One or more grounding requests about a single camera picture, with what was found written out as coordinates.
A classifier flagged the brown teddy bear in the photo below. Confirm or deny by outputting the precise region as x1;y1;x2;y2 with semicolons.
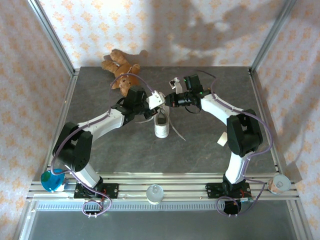
101;49;141;98

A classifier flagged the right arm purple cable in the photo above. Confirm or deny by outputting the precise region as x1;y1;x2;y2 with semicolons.
197;69;273;218

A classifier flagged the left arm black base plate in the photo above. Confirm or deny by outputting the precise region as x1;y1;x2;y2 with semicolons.
74;183;120;200

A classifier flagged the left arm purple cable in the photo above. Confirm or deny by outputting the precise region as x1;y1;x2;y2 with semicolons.
51;73;157;218

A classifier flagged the aluminium front rail frame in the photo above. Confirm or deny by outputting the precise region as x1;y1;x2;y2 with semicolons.
26;173;300;201

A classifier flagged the metal tin can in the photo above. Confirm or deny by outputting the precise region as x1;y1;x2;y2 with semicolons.
266;174;292;195

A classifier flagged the grey slotted cable duct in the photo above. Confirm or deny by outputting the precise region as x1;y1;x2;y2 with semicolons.
32;201;292;213

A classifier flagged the aluminium side rail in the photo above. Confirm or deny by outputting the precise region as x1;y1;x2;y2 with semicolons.
48;67;81;161
248;67;287;176

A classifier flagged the beige paper card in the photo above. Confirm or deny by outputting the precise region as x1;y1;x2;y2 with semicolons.
216;132;228;147

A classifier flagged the white shoelace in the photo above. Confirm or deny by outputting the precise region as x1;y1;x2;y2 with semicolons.
134;107;187;142

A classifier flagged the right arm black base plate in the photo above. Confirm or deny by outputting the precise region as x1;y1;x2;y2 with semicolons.
205;182;251;200

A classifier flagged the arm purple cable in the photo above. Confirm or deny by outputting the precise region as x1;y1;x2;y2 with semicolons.
51;73;157;218
197;69;273;218

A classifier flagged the aluminium frame post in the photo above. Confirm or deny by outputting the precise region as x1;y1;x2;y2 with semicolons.
249;0;300;73
26;0;77;76

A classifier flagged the blue plastic cup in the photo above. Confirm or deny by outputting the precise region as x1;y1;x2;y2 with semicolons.
40;168;66;193

